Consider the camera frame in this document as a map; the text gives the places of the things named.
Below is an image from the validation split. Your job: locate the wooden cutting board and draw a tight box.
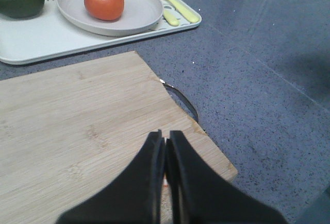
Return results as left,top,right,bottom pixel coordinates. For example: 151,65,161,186
1,51,238,223

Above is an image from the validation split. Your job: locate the metal board handle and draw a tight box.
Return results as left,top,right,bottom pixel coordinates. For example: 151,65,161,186
159,79,199,123

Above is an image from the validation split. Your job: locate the yellow plastic fork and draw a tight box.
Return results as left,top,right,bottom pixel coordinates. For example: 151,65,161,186
167,0,200,23

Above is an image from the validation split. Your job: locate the white rectangular tray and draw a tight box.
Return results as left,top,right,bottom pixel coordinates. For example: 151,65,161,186
1,0,202,65

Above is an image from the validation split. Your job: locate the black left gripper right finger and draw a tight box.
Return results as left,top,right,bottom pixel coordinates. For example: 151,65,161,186
166,131,286,223

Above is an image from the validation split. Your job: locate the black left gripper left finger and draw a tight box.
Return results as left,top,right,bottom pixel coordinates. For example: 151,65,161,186
56,131,165,223

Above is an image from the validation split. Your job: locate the orange mandarin fruit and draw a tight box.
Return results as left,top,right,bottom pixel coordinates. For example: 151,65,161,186
84,0,125,21

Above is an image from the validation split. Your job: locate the white round plate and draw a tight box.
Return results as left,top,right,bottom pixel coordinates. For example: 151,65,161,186
56,0,163,37

